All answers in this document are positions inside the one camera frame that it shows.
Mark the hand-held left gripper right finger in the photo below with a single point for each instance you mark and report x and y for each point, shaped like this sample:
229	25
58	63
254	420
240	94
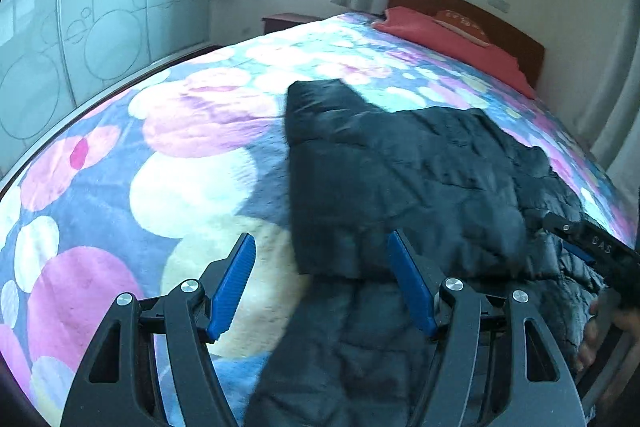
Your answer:
407	277

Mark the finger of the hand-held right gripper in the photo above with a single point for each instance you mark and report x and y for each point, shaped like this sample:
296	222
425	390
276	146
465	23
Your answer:
576	252

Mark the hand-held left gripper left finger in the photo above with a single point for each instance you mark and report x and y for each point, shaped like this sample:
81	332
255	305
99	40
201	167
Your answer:
235	277

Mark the black puffer jacket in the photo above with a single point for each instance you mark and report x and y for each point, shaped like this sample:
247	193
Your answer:
430	177

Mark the person's right hand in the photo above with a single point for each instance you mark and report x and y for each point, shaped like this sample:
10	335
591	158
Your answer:
590	337

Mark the dotted fleece blanket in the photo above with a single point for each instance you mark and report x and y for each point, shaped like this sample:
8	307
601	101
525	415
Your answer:
165	147

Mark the wooden bed headboard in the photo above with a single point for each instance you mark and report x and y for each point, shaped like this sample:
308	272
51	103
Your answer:
515	39

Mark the red pillow cloth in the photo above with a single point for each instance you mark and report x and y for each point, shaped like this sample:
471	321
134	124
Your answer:
415	24

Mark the embroidered red pillow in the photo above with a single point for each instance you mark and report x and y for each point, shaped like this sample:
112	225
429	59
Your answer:
462	26

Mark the wooden nightstand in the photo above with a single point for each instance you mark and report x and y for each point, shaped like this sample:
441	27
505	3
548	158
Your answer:
285	21

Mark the white wall outlet plate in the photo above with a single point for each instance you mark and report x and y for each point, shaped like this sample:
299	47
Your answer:
498	3

